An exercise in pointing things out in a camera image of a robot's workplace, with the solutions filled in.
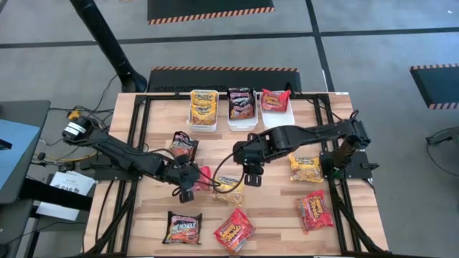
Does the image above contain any red Saucy Noodle pack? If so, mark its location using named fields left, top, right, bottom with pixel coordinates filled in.
left=260, top=88, right=292, bottom=113
left=296, top=189, right=336, bottom=235
left=195, top=166, right=213, bottom=191
left=213, top=208, right=257, bottom=256

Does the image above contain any black fire noodle pack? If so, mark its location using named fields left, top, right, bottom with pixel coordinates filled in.
left=228, top=100, right=256, bottom=121
left=167, top=130, right=200, bottom=163
left=162, top=211, right=204, bottom=246
left=227, top=87, right=255, bottom=103

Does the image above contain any yellow Maruchan creamy chicken pack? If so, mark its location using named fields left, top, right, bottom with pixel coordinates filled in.
left=189, top=90, right=219, bottom=107
left=189, top=103, right=218, bottom=126
left=212, top=174, right=246, bottom=206
left=288, top=153, right=325, bottom=184

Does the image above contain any white plastic bin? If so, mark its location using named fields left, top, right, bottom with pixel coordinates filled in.
left=186, top=89, right=221, bottom=133
left=226, top=89, right=260, bottom=133
left=259, top=90, right=296, bottom=131

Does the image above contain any black hazard-striped floor mat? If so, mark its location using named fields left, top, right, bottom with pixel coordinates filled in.
left=147, top=65, right=303, bottom=94
left=147, top=0, right=276, bottom=26
left=409, top=63, right=459, bottom=110

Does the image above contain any white paper sheet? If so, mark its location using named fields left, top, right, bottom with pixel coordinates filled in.
left=48, top=171, right=96, bottom=196
left=35, top=201, right=80, bottom=222

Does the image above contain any black desk foot bar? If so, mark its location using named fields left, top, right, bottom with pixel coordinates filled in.
left=19, top=178, right=94, bottom=212

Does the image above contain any black floor stand pole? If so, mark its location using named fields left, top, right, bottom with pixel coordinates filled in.
left=69, top=0, right=148, bottom=94

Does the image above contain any dark grey side desk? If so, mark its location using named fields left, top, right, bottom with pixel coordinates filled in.
left=0, top=100, right=52, bottom=205

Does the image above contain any blue panel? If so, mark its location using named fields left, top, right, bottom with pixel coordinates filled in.
left=0, top=119, right=41, bottom=191

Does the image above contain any grey floor device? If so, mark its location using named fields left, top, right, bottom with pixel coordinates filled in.
left=425, top=125, right=459, bottom=147

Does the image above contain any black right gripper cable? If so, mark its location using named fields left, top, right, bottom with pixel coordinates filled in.
left=212, top=138, right=254, bottom=195

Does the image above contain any black aluminium table frame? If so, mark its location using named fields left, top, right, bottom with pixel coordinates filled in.
left=82, top=92, right=392, bottom=258

